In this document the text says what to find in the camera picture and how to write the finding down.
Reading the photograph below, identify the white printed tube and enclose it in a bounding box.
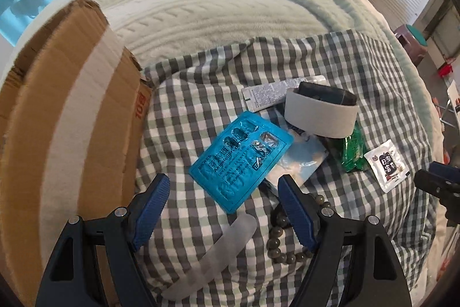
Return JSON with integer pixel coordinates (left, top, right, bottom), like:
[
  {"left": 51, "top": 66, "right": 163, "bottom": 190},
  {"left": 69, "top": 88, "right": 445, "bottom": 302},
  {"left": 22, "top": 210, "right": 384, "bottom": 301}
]
[{"left": 242, "top": 75, "right": 326, "bottom": 111}]

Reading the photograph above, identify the small white table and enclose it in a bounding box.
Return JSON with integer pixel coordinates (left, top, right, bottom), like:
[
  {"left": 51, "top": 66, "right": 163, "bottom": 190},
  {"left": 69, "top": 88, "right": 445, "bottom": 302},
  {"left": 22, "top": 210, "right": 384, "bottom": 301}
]
[{"left": 446, "top": 80, "right": 460, "bottom": 121}]

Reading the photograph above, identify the white sachet with dark print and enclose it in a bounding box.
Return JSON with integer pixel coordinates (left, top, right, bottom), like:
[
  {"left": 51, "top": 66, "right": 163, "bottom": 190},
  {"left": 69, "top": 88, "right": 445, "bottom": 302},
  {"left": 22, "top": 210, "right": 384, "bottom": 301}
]
[{"left": 364, "top": 140, "right": 410, "bottom": 193}]

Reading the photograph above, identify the clear plastic comb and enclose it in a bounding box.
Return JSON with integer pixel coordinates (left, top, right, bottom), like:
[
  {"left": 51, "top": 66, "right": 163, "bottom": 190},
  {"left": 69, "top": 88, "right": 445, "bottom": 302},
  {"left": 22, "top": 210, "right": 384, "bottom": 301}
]
[{"left": 162, "top": 214, "right": 257, "bottom": 300}]

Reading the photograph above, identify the grey tape roll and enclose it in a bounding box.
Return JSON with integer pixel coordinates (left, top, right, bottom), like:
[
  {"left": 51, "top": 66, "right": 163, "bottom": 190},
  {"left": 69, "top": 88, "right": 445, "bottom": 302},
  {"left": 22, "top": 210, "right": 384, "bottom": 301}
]
[{"left": 284, "top": 82, "right": 359, "bottom": 139}]

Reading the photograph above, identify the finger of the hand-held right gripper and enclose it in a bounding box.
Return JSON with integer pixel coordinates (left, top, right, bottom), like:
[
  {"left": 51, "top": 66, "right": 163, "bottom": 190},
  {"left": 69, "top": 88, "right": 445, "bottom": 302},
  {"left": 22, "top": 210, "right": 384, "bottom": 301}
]
[{"left": 413, "top": 161, "right": 460, "bottom": 226}]

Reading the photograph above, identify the grey bead bracelet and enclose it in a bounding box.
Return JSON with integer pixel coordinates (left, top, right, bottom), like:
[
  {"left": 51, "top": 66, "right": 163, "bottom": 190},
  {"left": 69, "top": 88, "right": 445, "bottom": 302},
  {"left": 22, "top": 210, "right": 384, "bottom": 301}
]
[{"left": 266, "top": 194, "right": 331, "bottom": 266}]

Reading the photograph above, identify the purple stool with teal top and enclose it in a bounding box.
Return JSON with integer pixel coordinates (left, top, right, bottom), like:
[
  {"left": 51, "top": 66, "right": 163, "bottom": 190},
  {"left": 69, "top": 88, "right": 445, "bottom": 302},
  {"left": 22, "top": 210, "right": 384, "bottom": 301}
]
[{"left": 393, "top": 24, "right": 428, "bottom": 65}]

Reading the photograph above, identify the light blue flat packet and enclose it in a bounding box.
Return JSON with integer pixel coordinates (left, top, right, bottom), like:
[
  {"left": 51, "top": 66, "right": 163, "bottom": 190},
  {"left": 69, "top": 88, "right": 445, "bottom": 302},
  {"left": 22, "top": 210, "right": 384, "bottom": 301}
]
[{"left": 266, "top": 120, "right": 328, "bottom": 190}]

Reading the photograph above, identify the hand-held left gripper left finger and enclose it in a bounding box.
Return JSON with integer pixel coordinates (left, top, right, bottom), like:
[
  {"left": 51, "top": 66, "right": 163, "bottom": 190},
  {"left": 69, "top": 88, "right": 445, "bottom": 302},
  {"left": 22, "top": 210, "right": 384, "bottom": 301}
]
[{"left": 36, "top": 173, "right": 171, "bottom": 307}]

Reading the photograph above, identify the brown cardboard box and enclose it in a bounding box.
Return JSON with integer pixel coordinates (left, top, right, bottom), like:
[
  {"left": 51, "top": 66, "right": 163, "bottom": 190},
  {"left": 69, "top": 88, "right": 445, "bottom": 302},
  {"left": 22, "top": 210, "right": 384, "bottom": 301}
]
[{"left": 0, "top": 0, "right": 153, "bottom": 307}]

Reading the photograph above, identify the grey checkered cloth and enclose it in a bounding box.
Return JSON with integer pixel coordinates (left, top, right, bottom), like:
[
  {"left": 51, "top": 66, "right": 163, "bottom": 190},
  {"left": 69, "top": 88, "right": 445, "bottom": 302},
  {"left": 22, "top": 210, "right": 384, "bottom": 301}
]
[{"left": 135, "top": 30, "right": 437, "bottom": 307}]

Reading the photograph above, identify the green foil packet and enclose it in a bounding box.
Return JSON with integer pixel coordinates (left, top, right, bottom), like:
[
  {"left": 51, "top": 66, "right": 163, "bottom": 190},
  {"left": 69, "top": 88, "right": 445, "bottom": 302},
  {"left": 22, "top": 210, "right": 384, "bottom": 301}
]
[{"left": 329, "top": 123, "right": 371, "bottom": 173}]

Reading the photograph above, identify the light green knitted blanket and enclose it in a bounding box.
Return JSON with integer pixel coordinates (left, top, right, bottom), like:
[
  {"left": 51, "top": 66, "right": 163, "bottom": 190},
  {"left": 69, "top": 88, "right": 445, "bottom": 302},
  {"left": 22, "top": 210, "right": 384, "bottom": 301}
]
[{"left": 88, "top": 0, "right": 442, "bottom": 113}]

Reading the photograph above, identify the black box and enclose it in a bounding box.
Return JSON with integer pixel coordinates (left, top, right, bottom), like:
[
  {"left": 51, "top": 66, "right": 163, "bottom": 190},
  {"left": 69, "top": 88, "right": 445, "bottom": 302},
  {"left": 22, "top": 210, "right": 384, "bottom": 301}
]
[{"left": 298, "top": 82, "right": 357, "bottom": 107}]

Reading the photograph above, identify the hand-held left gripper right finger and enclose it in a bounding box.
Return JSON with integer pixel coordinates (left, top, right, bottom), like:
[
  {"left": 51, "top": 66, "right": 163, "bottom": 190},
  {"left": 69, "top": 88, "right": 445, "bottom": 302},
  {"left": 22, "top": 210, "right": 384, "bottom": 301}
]
[{"left": 277, "top": 175, "right": 412, "bottom": 307}]

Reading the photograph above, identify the blue blister pack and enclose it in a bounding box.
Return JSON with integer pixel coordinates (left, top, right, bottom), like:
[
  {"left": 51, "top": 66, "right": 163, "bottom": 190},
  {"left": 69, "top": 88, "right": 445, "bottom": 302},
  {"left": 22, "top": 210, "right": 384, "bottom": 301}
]
[{"left": 189, "top": 112, "right": 293, "bottom": 215}]

